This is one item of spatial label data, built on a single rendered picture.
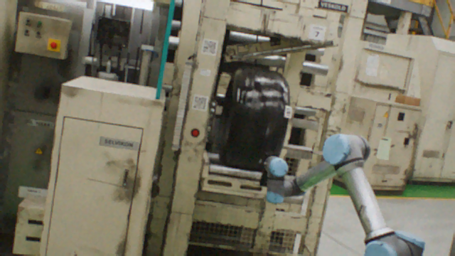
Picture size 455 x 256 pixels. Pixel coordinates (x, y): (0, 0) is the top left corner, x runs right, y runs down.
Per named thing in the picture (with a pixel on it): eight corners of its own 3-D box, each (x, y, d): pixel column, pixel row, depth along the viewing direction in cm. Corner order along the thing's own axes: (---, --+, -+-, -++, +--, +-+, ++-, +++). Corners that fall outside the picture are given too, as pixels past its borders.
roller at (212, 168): (206, 166, 279) (205, 173, 276) (207, 161, 276) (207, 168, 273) (270, 176, 284) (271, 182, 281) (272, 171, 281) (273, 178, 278)
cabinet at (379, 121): (356, 195, 689) (376, 100, 672) (328, 182, 739) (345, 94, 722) (405, 196, 734) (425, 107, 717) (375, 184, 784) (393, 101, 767)
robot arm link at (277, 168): (270, 178, 225) (271, 158, 224) (264, 175, 236) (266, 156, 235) (288, 179, 226) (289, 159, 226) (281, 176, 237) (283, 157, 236)
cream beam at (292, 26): (223, 26, 297) (227, 0, 295) (219, 28, 321) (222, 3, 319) (326, 45, 305) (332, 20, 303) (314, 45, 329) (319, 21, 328)
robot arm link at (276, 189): (292, 203, 233) (293, 178, 233) (275, 204, 226) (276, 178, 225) (279, 200, 239) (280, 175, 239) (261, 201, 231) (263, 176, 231)
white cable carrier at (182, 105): (171, 149, 279) (185, 59, 273) (171, 147, 284) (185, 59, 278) (180, 151, 280) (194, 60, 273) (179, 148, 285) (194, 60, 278)
